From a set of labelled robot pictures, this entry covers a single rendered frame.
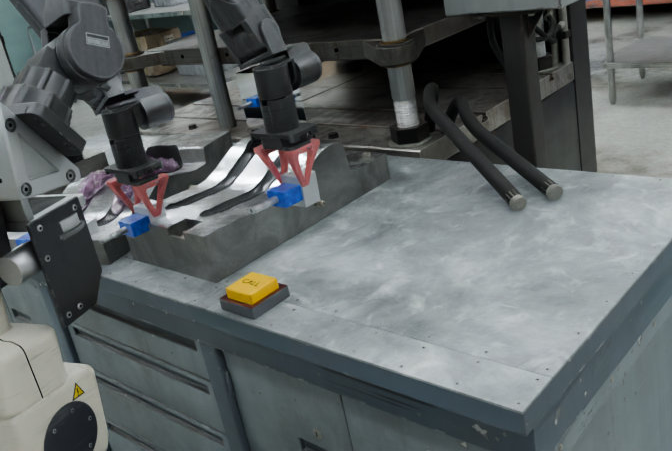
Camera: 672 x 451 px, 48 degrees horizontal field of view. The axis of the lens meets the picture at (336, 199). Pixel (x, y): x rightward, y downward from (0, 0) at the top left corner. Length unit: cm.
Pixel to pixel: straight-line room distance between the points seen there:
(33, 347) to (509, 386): 63
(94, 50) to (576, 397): 76
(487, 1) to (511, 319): 95
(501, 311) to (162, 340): 76
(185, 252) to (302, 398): 33
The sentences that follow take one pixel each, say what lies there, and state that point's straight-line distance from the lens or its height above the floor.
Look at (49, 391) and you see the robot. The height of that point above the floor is 81.
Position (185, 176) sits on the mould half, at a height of 87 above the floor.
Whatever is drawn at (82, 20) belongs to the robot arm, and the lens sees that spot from 99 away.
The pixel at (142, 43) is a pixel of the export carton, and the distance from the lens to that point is 751.
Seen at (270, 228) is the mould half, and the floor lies 84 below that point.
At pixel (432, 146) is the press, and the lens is 188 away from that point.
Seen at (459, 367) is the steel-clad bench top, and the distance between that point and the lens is 97.
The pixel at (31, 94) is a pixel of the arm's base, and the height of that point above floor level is 122.
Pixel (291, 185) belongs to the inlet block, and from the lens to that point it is 126.
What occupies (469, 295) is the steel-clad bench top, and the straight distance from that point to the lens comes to 112.
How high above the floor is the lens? 134
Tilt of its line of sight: 20 degrees down
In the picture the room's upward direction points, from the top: 11 degrees counter-clockwise
